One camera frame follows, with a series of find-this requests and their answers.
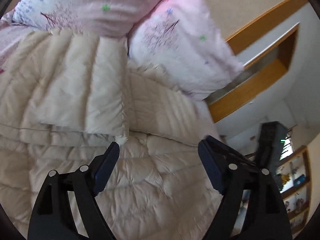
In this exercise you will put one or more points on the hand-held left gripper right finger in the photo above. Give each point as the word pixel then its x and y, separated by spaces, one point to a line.
pixel 213 166

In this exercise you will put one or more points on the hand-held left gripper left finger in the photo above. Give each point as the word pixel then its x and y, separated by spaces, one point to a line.
pixel 107 165

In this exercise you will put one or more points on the cream quilted down jacket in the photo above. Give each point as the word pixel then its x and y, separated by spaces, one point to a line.
pixel 75 80

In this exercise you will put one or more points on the wooden bookshelf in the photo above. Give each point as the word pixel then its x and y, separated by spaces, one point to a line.
pixel 296 180

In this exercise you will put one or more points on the wooden headboard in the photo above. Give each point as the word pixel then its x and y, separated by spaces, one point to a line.
pixel 260 80

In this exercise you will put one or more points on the pink floral pillow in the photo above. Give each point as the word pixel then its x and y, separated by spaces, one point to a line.
pixel 180 45
pixel 82 2

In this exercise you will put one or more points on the pink floral bed sheet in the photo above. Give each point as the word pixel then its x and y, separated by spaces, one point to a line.
pixel 10 37

